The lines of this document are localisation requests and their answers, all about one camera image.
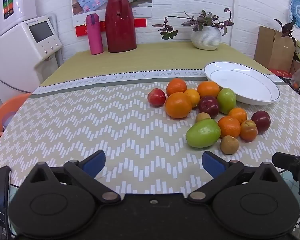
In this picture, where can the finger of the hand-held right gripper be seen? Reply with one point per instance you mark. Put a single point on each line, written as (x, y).
(290, 162)

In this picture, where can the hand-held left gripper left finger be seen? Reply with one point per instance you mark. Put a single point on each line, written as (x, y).
(95, 160)

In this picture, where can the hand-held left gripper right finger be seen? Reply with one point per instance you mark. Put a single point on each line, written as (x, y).
(212, 162)

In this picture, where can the brown kiwi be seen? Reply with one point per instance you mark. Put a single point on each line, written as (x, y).
(202, 117)
(229, 144)

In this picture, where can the large green mango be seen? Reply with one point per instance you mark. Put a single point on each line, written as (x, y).
(203, 133)

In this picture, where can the small tangerine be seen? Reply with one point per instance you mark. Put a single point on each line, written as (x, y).
(228, 127)
(238, 114)

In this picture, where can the dark red plum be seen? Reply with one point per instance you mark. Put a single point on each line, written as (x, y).
(260, 121)
(208, 106)

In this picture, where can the red orange persimmon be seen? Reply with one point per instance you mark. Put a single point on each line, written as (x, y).
(248, 130)

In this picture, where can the small green mango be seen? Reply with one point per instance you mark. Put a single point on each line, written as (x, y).
(226, 100)

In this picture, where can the large orange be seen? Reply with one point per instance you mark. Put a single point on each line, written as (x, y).
(178, 105)

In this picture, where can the small yellow orange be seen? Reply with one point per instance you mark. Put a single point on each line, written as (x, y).
(193, 97)

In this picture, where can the red yellow peach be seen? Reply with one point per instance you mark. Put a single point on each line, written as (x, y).
(156, 97)

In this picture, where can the white plate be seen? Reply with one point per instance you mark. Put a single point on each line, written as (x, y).
(240, 80)

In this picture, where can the chevron patterned tablecloth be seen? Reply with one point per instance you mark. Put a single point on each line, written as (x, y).
(90, 120)

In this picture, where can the red packet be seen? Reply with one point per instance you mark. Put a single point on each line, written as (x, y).
(280, 73)

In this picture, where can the cardboard box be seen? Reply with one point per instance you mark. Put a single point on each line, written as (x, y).
(270, 47)

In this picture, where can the orange chair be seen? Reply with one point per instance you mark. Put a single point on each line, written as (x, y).
(12, 105)

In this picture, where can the purple leaf plant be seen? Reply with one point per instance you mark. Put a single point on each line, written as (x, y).
(288, 27)

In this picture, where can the pink bottle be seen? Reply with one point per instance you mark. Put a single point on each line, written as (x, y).
(95, 37)

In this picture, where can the potted plant in white pot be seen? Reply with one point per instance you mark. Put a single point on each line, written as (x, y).
(206, 38)

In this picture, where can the white water dispenser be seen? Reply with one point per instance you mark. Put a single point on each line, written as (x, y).
(15, 55)

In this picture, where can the red thermos jug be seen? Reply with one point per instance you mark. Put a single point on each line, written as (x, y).
(120, 25)

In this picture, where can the white wall pipe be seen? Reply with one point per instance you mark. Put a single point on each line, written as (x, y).
(232, 12)

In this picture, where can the white wall water purifier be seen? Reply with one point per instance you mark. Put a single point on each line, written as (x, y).
(20, 5)

